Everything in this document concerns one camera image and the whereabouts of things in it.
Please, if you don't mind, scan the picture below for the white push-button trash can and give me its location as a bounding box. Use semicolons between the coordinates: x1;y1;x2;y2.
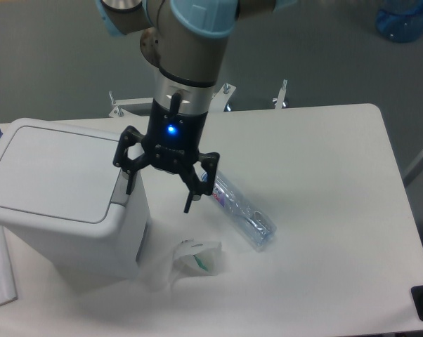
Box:
0;118;150;279

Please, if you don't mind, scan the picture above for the crumpled white paper wrapper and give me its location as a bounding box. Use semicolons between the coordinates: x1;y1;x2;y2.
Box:
167;239;223;289

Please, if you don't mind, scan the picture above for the white pedestal foot bracket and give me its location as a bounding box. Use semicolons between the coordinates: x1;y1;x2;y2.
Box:
108;79;289;119

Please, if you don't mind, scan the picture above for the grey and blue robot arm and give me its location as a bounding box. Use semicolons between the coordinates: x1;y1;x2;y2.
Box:
96;1;289;202

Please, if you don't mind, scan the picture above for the crushed clear plastic bottle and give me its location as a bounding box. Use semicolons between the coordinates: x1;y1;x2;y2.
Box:
209;171;277;252

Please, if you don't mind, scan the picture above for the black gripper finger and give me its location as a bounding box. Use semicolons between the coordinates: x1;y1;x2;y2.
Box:
112;125;150;196
178;151;221;214

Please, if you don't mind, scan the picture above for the blue water jug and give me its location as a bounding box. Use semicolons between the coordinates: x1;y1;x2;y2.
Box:
375;1;423;43

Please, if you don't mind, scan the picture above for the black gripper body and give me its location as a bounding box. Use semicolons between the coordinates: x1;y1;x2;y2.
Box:
141;101;207;175

